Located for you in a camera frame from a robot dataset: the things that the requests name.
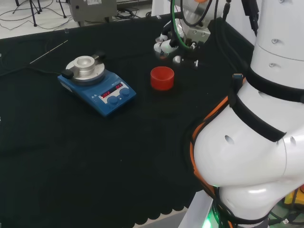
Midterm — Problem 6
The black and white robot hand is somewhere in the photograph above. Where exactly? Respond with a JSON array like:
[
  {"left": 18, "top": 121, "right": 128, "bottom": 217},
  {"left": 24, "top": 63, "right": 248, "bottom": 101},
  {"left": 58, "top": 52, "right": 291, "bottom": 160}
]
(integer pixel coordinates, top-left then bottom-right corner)
[{"left": 154, "top": 20, "right": 211, "bottom": 68}]

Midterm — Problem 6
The clear round-bottom glass flask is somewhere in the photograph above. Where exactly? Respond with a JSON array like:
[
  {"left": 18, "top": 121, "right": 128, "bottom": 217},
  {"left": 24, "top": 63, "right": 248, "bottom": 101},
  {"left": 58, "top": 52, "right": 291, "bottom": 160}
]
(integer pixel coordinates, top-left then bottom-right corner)
[{"left": 153, "top": 35, "right": 172, "bottom": 59}]

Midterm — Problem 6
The heater with blue base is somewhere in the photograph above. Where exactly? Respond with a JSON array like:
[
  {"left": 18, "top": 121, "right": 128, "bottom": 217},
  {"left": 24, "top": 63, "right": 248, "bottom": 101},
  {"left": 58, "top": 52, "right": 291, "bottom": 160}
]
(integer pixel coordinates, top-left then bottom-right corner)
[{"left": 57, "top": 51, "right": 137, "bottom": 118}]

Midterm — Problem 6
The grey metal equipment box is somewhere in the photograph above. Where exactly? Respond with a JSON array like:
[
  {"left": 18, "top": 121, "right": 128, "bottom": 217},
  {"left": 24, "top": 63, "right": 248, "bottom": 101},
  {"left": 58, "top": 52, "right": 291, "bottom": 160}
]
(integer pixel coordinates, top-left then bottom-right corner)
[{"left": 68, "top": 0, "right": 119, "bottom": 27}]

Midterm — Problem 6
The thin glass rod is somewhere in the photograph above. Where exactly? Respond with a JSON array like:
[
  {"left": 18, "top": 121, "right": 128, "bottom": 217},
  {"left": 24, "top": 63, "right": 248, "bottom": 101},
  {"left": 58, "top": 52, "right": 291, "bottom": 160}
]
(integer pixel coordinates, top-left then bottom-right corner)
[{"left": 29, "top": 39, "right": 69, "bottom": 65}]

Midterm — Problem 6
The black bench cloth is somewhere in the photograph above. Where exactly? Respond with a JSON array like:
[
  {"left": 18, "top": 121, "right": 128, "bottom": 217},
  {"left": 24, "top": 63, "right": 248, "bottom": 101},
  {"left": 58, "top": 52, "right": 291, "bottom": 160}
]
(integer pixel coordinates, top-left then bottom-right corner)
[{"left": 0, "top": 13, "right": 256, "bottom": 228}]

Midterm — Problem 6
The black tripod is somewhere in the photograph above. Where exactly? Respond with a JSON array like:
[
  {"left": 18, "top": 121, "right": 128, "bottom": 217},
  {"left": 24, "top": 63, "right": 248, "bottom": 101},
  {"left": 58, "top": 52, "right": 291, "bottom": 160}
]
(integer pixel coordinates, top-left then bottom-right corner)
[{"left": 14, "top": 0, "right": 68, "bottom": 27}]

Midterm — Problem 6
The green cable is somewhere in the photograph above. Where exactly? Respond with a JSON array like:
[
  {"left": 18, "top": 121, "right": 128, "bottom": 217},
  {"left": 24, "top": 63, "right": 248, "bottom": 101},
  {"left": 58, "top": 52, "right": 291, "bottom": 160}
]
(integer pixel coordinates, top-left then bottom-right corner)
[{"left": 171, "top": 0, "right": 193, "bottom": 50}]

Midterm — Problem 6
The red ring flask stand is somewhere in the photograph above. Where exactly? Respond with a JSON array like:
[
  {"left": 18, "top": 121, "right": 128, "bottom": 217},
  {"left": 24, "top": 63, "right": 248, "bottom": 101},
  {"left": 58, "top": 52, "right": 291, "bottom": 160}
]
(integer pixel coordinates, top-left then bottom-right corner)
[{"left": 150, "top": 66, "right": 175, "bottom": 92}]

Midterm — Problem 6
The orange cable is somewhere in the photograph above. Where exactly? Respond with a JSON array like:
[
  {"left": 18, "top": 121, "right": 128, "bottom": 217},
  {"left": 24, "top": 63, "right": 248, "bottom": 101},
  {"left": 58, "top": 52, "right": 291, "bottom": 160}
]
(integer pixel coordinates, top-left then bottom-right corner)
[{"left": 190, "top": 77, "right": 246, "bottom": 190}]

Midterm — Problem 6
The black heater power cable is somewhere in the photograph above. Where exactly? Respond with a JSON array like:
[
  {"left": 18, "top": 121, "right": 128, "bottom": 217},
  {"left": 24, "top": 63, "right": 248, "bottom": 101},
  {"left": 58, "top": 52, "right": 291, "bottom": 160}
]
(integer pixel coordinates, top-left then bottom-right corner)
[{"left": 0, "top": 66, "right": 64, "bottom": 77}]

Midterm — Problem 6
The black floor cable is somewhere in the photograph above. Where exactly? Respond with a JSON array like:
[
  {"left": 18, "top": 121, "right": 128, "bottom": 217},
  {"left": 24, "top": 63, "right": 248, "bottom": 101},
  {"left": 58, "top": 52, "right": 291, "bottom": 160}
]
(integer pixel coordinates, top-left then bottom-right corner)
[{"left": 0, "top": 6, "right": 72, "bottom": 31}]

